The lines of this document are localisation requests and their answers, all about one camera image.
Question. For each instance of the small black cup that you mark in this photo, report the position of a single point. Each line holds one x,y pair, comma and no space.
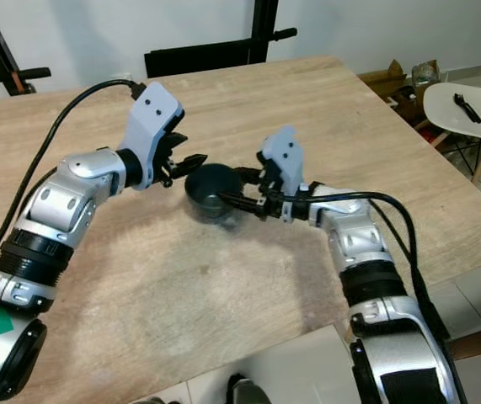
208,195

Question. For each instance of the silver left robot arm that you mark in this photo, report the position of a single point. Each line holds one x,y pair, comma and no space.
59,206

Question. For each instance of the black metal rack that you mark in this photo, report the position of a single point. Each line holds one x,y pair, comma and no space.
198,57

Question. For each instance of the brown cardboard box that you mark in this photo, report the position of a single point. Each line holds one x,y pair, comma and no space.
383,77

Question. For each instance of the white shell chair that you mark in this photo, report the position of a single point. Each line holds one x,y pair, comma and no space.
455,126

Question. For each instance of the dark robot foot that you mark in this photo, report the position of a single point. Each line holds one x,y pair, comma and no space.
250,392

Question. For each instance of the small black tool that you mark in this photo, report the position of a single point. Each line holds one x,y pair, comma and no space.
467,108

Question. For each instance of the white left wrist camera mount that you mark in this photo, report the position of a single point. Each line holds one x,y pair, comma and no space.
152,122

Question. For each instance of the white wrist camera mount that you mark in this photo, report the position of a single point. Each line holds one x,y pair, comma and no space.
152,122
282,151

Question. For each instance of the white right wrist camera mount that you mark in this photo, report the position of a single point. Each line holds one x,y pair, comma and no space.
282,151

